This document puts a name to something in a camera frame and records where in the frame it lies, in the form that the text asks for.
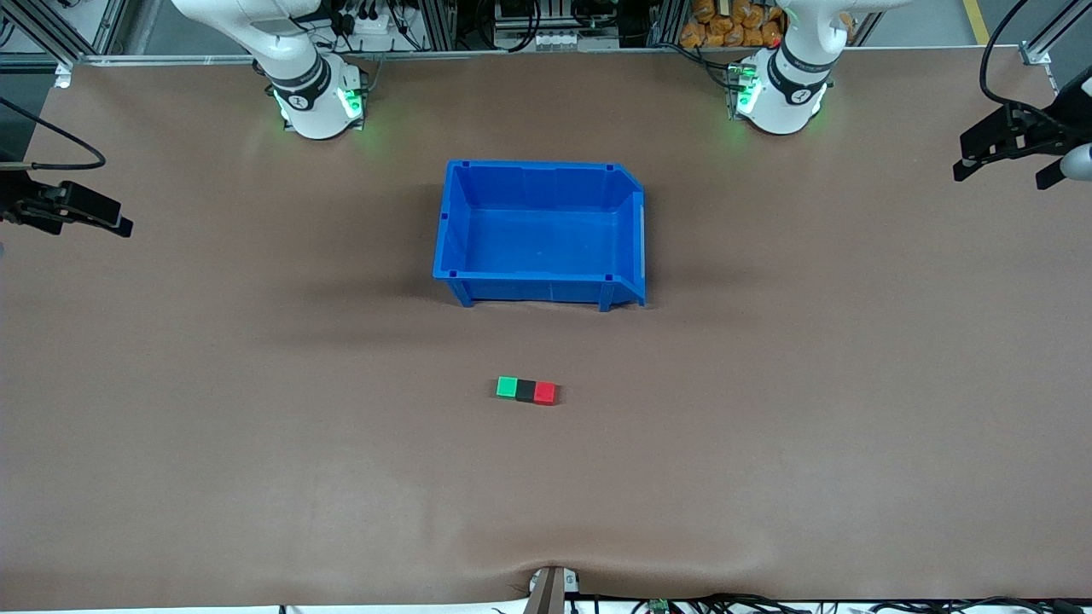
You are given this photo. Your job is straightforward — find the orange snack bags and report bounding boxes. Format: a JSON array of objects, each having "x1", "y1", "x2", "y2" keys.
[{"x1": 679, "y1": 0, "x2": 784, "y2": 49}]

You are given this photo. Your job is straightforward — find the white power strip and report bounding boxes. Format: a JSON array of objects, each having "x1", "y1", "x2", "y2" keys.
[{"x1": 337, "y1": 7, "x2": 402, "y2": 37}]

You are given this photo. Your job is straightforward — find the white terminal block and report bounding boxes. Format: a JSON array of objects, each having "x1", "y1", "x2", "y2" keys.
[{"x1": 533, "y1": 31, "x2": 620, "y2": 51}]

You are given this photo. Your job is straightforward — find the blue plastic storage bin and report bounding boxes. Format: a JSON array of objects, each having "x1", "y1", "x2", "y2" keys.
[{"x1": 432, "y1": 159, "x2": 648, "y2": 313}]

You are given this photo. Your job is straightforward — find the black equipment box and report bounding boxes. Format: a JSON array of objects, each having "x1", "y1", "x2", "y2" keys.
[{"x1": 495, "y1": 0, "x2": 547, "y2": 26}]

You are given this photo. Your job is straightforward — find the aluminium frame profile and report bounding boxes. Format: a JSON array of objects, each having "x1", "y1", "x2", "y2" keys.
[
  {"x1": 1026, "y1": 0, "x2": 1092, "y2": 61},
  {"x1": 0, "y1": 0, "x2": 129, "y2": 67}
]

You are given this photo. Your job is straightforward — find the aluminium table edge rail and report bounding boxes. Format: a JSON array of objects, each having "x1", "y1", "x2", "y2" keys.
[{"x1": 75, "y1": 46, "x2": 1035, "y2": 67}]

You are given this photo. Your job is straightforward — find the brown camera mount post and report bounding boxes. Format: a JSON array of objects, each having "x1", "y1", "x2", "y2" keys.
[{"x1": 527, "y1": 565, "x2": 581, "y2": 614}]

